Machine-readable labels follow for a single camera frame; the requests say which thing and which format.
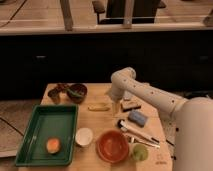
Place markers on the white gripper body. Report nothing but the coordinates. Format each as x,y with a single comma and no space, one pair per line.
115,94

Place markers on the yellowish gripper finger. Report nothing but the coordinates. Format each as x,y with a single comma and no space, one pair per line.
115,108

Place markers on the yellow banana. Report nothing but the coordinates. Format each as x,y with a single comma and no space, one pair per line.
98,108

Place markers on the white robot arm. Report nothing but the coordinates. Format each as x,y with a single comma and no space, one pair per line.
194,119

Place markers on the blue sponge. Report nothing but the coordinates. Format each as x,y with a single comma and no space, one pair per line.
138,118

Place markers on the dark brown bowl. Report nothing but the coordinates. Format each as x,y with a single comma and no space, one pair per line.
77,93

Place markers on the orange bowl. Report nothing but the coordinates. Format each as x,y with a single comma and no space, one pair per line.
112,147

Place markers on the white cup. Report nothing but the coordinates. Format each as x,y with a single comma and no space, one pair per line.
84,137

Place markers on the green cup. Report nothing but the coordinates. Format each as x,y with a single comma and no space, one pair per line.
139,152

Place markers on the green plastic tray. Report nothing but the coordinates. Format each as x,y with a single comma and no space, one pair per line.
48,121

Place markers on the dark small cup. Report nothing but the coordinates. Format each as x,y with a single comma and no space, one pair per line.
53,94

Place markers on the orange fruit piece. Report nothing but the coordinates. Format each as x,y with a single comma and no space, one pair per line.
53,145

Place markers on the black office chair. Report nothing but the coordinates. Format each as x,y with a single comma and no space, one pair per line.
144,11

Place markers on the wooden post right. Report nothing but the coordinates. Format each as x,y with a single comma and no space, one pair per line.
128,12

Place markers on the wooden post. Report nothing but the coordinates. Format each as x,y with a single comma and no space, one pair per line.
66,13
128,12

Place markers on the wooden post left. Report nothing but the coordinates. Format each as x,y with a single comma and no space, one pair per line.
66,13

